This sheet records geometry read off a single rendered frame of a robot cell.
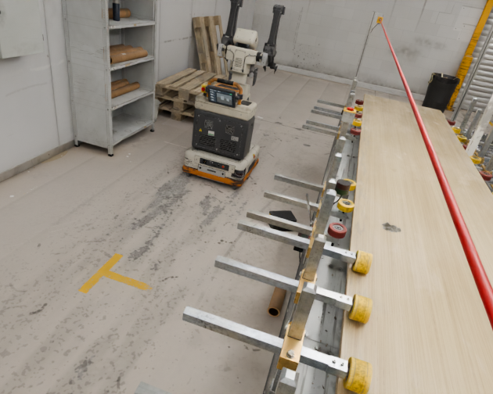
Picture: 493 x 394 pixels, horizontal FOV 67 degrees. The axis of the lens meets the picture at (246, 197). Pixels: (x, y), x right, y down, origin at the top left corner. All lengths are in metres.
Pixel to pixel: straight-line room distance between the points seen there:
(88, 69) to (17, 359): 2.61
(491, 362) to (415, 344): 0.23
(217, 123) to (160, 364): 2.17
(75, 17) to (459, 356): 3.69
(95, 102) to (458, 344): 3.54
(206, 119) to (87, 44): 1.27
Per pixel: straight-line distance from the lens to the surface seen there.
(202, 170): 3.66
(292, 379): 0.81
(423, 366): 1.29
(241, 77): 3.75
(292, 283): 1.25
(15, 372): 2.27
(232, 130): 3.48
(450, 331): 1.45
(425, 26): 9.50
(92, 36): 3.87
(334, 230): 1.67
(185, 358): 2.20
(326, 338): 1.60
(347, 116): 2.29
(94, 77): 3.95
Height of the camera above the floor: 1.78
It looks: 30 degrees down
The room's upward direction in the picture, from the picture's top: 10 degrees clockwise
